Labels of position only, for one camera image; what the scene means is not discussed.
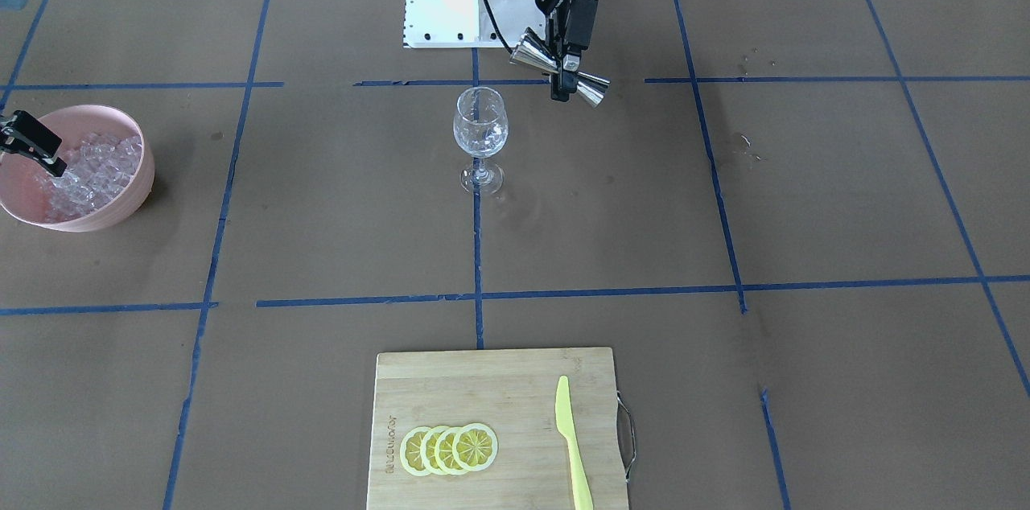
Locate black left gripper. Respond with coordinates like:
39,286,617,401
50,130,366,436
536,0,599,102

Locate steel double jigger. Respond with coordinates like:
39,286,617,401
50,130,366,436
510,27,611,108

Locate clear ice cubes pile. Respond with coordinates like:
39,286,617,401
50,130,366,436
34,133,143,223

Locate clear wine glass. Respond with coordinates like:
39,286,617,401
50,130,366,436
452,86,510,197

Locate pink bowl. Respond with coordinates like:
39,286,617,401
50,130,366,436
1,105,155,232

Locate bamboo cutting board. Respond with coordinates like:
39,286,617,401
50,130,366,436
365,348,629,509

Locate lemon slice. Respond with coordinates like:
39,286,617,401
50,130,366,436
401,426,433,477
433,426,467,475
451,422,499,472
419,426,451,475

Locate yellow plastic knife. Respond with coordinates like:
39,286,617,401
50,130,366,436
553,375,595,509

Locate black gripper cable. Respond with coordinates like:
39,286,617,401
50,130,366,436
481,0,524,52

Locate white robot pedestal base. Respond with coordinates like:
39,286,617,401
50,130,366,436
402,0,546,49

